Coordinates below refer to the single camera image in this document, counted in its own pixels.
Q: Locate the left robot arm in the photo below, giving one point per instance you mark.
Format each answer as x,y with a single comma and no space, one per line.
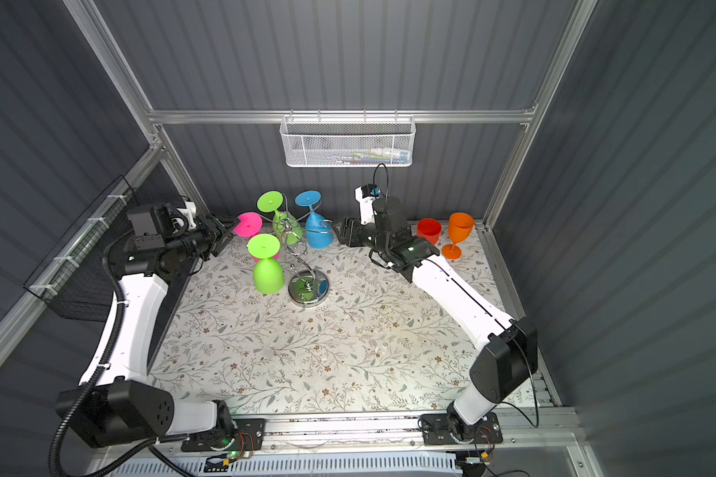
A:
114,402

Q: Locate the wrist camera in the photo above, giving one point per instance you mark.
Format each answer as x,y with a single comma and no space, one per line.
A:
366,196
188,213

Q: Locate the yellow-green wine glass front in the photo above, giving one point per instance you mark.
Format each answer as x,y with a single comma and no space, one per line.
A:
268,273

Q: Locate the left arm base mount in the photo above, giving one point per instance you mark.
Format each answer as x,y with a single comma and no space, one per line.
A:
247,436

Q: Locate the blue wine glass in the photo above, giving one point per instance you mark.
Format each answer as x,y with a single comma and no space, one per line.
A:
318,230

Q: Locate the pink wine glass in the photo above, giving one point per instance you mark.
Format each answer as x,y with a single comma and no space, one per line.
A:
250,225

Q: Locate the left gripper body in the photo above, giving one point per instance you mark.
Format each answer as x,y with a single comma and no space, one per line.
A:
200,241

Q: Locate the red wine glass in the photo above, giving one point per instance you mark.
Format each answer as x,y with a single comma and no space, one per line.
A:
430,230

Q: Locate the chrome wine glass rack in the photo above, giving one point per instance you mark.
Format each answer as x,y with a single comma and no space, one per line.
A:
309,286

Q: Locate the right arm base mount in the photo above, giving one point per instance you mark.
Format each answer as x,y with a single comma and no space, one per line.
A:
440,430

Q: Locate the white wire wall basket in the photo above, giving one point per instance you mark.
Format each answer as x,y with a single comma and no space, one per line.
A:
362,143

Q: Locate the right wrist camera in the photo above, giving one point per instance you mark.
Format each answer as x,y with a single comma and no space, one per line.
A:
366,196

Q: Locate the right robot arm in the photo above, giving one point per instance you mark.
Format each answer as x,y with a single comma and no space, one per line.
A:
507,351

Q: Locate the black wire wall basket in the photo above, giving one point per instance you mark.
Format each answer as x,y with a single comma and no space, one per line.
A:
70,279

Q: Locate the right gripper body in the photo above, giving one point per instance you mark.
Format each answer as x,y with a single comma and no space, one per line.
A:
368,238

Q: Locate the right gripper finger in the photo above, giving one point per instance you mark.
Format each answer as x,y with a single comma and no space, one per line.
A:
342,228
348,240

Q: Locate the orange wine glass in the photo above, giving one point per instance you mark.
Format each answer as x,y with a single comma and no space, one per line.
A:
460,227

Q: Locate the green wine glass back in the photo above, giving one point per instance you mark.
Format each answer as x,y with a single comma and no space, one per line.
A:
284,226

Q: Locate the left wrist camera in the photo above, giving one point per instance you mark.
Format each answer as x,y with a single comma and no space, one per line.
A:
188,213

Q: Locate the white perforated cable tray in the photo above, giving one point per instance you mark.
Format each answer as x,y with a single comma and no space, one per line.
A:
328,464

